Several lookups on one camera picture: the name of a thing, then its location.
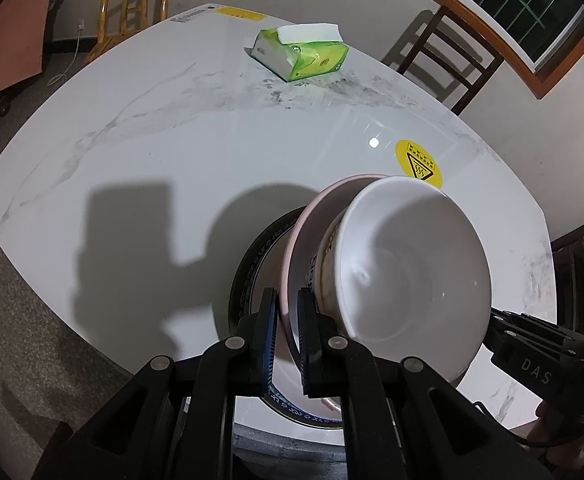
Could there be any white bowl with blue print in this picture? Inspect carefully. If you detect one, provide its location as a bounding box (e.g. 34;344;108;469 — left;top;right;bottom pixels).
333;176;491;388

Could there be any large blue floral plate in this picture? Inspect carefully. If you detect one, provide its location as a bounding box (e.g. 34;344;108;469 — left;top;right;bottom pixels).
227;210;353;428

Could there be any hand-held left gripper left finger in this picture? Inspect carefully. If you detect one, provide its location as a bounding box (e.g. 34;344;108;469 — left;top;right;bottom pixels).
32;287;279;480

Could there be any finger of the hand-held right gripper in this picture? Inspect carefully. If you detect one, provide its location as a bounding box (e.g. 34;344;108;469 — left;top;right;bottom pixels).
486;307;584;350

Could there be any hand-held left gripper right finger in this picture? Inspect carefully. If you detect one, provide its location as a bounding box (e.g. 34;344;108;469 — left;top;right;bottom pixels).
297;287;553;480

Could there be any dark carved wooden chair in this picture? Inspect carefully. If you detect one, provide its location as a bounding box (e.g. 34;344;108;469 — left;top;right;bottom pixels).
552;205;584;311

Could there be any green tissue pack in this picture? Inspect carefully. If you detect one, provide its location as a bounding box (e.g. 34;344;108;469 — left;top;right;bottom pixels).
244;24;349;82

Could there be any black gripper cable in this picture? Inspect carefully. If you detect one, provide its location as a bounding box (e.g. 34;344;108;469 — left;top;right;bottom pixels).
472;400;584;448

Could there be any orange cloth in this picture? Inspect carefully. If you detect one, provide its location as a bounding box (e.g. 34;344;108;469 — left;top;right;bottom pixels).
0;0;65;106

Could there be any yellow rectangular table label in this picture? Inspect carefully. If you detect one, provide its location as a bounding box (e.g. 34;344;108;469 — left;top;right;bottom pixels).
169;4;268;23

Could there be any white power cable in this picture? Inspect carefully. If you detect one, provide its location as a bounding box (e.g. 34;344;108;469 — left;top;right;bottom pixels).
47;20;85;86

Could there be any bamboo chair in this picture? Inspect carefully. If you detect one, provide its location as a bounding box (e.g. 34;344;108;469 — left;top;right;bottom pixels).
84;0;179;63

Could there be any round yellow warning sticker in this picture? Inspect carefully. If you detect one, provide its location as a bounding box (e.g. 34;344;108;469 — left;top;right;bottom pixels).
395;139;444;188

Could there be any dark wooden slat-back chair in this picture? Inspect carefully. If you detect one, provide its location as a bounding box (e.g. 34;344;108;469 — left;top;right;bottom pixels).
382;5;505;116

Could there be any person's right hand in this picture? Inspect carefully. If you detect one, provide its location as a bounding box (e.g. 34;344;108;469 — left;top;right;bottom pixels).
527;402;584;448

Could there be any wooden framed window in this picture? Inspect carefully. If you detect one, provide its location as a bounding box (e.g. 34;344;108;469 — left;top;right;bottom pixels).
372;0;584;98

